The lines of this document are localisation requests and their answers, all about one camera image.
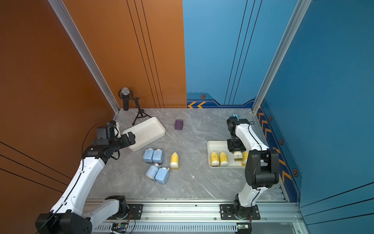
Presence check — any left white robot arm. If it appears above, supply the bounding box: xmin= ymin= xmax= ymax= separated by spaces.
xmin=35 ymin=132 xmax=135 ymax=234

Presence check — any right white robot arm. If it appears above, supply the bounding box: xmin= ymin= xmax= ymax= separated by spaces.
xmin=227 ymin=117 xmax=279 ymax=219

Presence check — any right white storage tray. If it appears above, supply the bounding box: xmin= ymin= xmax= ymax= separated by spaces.
xmin=207 ymin=141 xmax=245 ymax=169

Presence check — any white storage tray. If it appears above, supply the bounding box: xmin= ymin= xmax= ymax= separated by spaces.
xmin=122 ymin=117 xmax=166 ymax=151
xmin=207 ymin=141 xmax=245 ymax=169

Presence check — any left white storage tray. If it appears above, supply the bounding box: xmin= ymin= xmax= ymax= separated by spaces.
xmin=122 ymin=117 xmax=166 ymax=151

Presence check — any blue sharpener upper left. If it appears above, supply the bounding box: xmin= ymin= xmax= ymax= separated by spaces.
xmin=143 ymin=148 xmax=154 ymax=163

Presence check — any blue sharpener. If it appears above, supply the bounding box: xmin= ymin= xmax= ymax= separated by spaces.
xmin=146 ymin=163 xmax=160 ymax=180
xmin=143 ymin=148 xmax=154 ymax=163
xmin=152 ymin=149 xmax=164 ymax=164
xmin=155 ymin=167 xmax=169 ymax=184

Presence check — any black mini tripod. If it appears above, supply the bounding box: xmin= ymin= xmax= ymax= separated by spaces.
xmin=132 ymin=97 xmax=151 ymax=126

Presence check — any blue sharpener upper right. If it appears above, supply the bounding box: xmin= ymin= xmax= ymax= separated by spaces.
xmin=152 ymin=149 xmax=164 ymax=164

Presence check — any blue sharpener lower left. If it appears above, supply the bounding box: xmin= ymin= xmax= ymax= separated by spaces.
xmin=146 ymin=163 xmax=160 ymax=180

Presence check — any black microphone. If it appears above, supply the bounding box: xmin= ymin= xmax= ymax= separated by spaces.
xmin=118 ymin=87 xmax=133 ymax=111

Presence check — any blue sharpener lower right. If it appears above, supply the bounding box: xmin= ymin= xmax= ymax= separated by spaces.
xmin=155 ymin=167 xmax=169 ymax=184

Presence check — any purple cube toy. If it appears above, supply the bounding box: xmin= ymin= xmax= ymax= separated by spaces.
xmin=174 ymin=120 xmax=184 ymax=131

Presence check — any right green circuit board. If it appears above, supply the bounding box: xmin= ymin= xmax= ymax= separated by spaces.
xmin=237 ymin=223 xmax=252 ymax=234

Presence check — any green circuit board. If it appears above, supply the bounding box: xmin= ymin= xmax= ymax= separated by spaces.
xmin=237 ymin=223 xmax=252 ymax=234
xmin=110 ymin=223 xmax=129 ymax=234

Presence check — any left green circuit board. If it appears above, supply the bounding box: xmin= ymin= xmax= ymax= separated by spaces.
xmin=110 ymin=223 xmax=129 ymax=234

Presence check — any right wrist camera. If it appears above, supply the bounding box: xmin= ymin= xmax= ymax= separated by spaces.
xmin=227 ymin=116 xmax=239 ymax=137

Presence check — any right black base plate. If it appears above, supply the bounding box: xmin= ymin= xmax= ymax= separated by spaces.
xmin=219 ymin=204 xmax=261 ymax=220

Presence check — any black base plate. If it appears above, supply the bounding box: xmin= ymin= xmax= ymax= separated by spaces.
xmin=219 ymin=204 xmax=261 ymax=220
xmin=114 ymin=204 xmax=143 ymax=220

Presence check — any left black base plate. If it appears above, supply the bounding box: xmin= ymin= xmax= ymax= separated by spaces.
xmin=114 ymin=204 xmax=143 ymax=220

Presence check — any aluminium rail frame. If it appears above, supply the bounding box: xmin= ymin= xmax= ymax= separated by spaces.
xmin=78 ymin=197 xmax=310 ymax=234

